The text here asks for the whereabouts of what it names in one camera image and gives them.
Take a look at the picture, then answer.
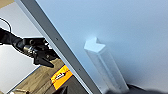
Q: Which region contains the orange printed package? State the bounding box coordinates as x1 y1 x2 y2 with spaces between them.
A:
49 64 74 91

